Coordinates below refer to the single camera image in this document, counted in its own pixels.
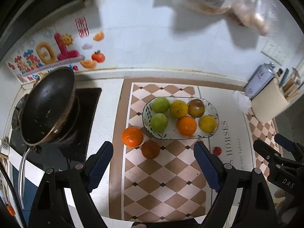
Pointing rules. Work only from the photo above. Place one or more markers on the colourful wall sticker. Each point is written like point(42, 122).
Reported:
point(70, 42)

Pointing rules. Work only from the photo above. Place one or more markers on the small green apple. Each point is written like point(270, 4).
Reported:
point(159, 122)

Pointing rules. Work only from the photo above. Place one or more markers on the checkered counter mat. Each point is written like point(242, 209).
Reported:
point(171, 187)

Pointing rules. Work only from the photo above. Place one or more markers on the oval floral ceramic plate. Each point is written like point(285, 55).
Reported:
point(171, 133)

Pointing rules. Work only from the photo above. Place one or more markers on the red cherry tomato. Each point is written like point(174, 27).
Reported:
point(217, 151)

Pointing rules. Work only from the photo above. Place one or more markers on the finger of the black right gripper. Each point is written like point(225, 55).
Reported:
point(268, 153)
point(296, 149)

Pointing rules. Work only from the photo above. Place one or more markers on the orange on plate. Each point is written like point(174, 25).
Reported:
point(186, 126)

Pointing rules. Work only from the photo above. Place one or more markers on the wooden chopsticks bundle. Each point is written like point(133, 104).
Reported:
point(290, 84)

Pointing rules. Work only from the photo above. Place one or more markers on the brownish red apple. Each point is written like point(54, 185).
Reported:
point(196, 108)

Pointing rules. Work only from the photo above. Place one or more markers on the white crumpled tissue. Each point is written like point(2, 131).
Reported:
point(242, 101)

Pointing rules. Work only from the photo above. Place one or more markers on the range hood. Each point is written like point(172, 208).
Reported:
point(19, 16)

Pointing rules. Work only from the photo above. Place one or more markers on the white wall socket strip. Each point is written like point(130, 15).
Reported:
point(274, 52)

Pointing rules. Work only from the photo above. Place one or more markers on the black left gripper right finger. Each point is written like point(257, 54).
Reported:
point(256, 207)

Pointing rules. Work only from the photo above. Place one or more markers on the plastic bag with pink contents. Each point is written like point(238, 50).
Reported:
point(261, 16)

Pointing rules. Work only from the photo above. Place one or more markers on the dark frying pan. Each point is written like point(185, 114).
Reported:
point(44, 117)

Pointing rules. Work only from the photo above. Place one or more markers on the bright orange tangerine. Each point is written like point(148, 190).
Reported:
point(132, 137)

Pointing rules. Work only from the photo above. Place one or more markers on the yellow lemon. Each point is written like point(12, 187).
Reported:
point(207, 124)
point(178, 109)

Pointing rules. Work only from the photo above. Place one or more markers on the silver spray can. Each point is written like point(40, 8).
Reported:
point(261, 77)

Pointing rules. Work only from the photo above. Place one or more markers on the cream utensil holder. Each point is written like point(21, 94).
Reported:
point(269, 102)

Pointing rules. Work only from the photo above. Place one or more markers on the dark orange fruit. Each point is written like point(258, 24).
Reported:
point(150, 150)

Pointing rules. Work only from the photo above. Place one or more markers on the yellow lemon on plate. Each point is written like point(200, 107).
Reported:
point(178, 109)

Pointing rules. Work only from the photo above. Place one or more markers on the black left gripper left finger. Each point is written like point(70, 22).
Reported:
point(50, 208)

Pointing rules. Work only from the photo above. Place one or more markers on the black induction cooktop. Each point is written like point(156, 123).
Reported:
point(69, 148)

